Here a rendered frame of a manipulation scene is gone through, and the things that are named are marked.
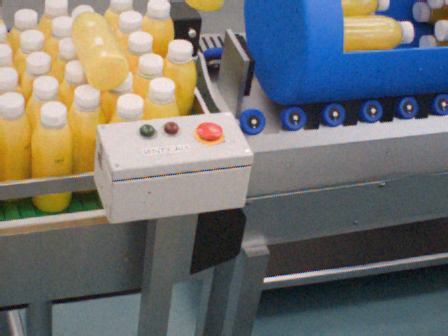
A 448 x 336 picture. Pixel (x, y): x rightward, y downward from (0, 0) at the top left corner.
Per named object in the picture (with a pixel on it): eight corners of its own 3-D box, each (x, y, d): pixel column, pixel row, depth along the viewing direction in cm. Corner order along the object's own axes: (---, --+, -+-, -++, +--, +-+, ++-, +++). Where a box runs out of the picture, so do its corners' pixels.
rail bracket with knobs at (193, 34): (200, 68, 185) (206, 23, 179) (163, 71, 183) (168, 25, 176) (185, 41, 192) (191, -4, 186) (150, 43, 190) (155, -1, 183)
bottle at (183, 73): (166, 148, 165) (175, 69, 155) (143, 128, 169) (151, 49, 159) (197, 136, 169) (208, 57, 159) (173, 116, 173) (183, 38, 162)
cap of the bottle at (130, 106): (120, 119, 144) (121, 110, 142) (113, 104, 146) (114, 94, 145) (145, 116, 145) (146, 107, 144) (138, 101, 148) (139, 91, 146)
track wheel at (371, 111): (383, 97, 170) (377, 97, 172) (360, 98, 169) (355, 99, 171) (385, 122, 171) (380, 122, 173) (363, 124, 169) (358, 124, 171)
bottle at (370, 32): (322, 63, 162) (405, 58, 168) (329, 30, 158) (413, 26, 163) (307, 42, 167) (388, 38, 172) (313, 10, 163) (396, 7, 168)
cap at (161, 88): (174, 102, 148) (175, 92, 147) (148, 100, 148) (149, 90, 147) (174, 87, 151) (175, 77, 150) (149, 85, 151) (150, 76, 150)
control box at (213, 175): (244, 208, 141) (255, 152, 135) (108, 225, 135) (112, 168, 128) (222, 164, 148) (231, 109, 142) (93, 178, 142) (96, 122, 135)
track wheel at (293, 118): (306, 103, 166) (301, 103, 168) (282, 105, 164) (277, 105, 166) (309, 129, 166) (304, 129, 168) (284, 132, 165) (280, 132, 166)
